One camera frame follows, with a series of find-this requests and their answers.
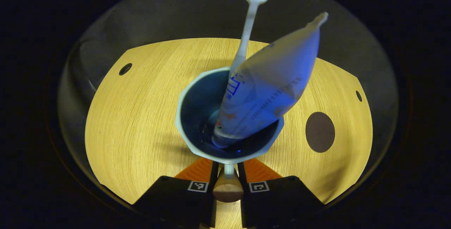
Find pale blue cup wooden handle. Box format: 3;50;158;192
175;66;285;203

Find dark brown round coaster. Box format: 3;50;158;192
305;112;335;153

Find white toothpaste tube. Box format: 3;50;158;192
211;12;329;148

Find white toothbrush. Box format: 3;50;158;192
229;0;271;75

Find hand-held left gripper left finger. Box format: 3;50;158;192
132;157;220;228

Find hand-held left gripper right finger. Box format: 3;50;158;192
237;157;325;229

